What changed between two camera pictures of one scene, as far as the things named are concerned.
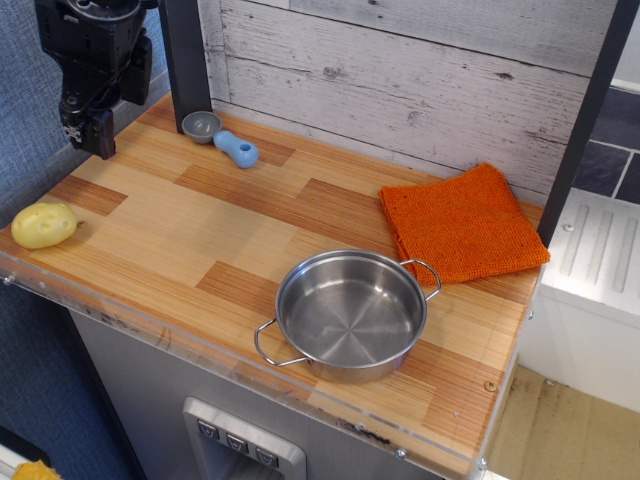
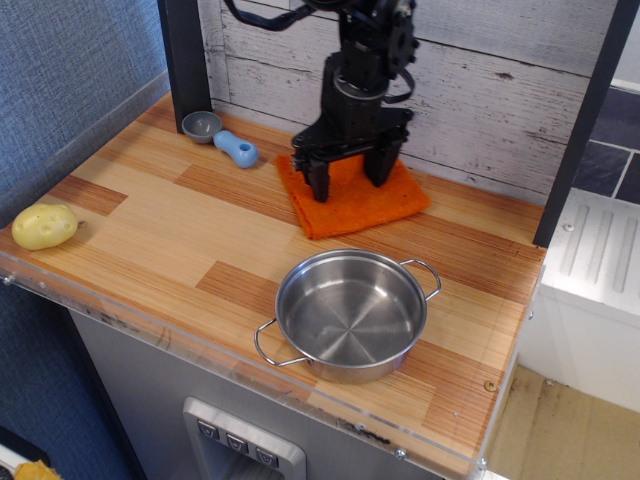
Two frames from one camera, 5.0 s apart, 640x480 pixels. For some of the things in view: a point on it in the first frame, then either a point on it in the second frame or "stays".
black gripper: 124,73 → 354,86
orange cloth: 466,225 → 353,202
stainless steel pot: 354,315 stays
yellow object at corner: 35,470 stays
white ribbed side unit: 585,328 stays
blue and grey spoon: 204,127 stays
